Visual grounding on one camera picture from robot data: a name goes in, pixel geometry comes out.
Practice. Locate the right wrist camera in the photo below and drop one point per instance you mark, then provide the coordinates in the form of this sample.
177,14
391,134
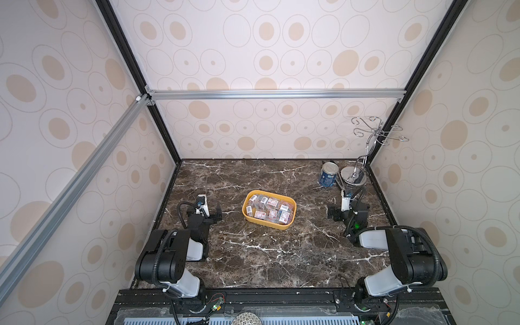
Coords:
346,198

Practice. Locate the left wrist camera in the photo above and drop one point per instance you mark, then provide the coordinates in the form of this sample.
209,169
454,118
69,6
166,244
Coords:
202,205

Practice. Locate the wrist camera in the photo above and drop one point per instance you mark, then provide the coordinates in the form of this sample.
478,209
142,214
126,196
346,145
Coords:
346,198
202,205

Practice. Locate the chrome hook stand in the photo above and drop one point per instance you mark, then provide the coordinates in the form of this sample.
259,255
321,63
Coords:
373,128

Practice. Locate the aluminium rail left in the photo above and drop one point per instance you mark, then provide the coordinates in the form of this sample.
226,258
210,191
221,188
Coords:
27,251

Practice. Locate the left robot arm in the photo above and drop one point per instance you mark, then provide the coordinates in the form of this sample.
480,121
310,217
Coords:
163,259

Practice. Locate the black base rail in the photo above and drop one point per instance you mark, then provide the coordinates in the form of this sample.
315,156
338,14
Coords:
281,306

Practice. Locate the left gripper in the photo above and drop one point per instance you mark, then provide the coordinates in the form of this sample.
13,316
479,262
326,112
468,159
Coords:
213,219

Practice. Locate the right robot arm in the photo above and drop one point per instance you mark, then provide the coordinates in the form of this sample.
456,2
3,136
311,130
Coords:
414,258

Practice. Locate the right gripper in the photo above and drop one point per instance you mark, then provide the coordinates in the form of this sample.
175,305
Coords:
353,207

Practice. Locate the blue tin can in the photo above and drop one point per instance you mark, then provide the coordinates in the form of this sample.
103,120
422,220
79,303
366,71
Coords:
328,174

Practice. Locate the horizontal aluminium rail back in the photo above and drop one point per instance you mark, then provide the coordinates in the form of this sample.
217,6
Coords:
277,94

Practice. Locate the yellow plastic storage tray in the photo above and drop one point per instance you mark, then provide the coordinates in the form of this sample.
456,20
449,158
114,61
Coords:
269,209

